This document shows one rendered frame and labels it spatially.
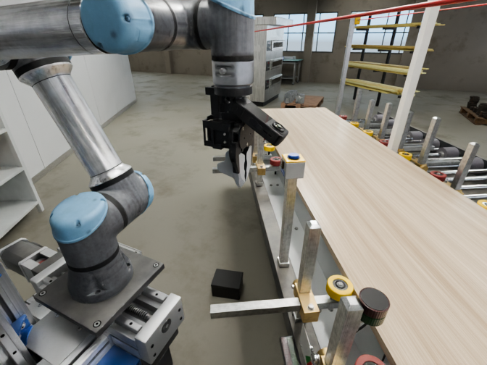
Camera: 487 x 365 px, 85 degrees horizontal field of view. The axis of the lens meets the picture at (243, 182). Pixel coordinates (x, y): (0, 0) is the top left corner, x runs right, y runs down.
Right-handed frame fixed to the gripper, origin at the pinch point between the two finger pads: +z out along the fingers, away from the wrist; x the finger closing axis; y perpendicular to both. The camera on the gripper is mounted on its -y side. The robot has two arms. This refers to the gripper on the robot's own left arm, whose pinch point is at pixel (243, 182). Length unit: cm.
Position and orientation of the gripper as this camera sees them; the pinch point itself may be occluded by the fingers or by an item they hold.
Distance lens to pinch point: 58.0
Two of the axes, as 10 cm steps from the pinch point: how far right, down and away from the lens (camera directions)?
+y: -9.1, -2.0, 3.7
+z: 0.0, 8.8, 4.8
